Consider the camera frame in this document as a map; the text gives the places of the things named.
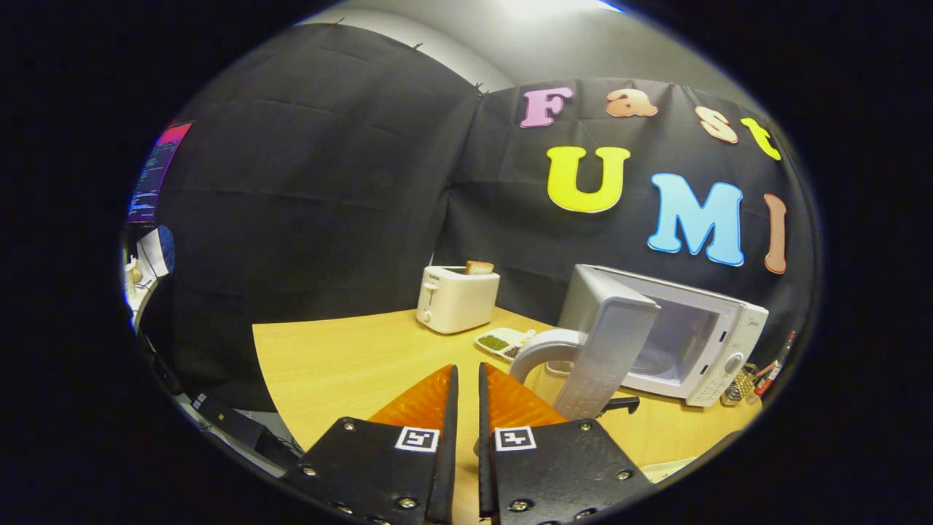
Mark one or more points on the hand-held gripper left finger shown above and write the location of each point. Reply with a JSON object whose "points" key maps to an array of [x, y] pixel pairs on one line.
{"points": [[444, 467]]}

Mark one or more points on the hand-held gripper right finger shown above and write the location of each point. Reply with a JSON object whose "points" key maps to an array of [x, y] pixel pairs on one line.
{"points": [[485, 467]]}

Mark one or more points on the white microwave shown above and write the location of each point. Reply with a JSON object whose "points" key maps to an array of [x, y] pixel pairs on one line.
{"points": [[605, 343]]}

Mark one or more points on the white divided dish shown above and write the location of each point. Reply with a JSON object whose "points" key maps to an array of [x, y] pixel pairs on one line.
{"points": [[510, 337]]}

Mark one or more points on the cream toaster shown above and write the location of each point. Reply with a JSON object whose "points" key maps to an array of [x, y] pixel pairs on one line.
{"points": [[455, 302]]}

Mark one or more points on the toast slice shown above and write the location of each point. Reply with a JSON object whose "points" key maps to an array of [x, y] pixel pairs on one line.
{"points": [[479, 267]]}

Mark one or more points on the dark equipment box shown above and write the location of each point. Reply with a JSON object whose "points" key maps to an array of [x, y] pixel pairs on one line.
{"points": [[233, 426]]}

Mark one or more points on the clear plastic bottle red label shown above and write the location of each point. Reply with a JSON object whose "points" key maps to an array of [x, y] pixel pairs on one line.
{"points": [[774, 372]]}

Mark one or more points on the white paper sheet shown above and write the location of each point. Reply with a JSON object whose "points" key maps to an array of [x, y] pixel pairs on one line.
{"points": [[151, 254]]}

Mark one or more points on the computer monitor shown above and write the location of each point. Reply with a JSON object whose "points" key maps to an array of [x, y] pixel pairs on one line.
{"points": [[149, 182]]}

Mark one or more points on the ceiling light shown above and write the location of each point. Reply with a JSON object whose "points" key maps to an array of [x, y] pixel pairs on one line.
{"points": [[554, 6]]}

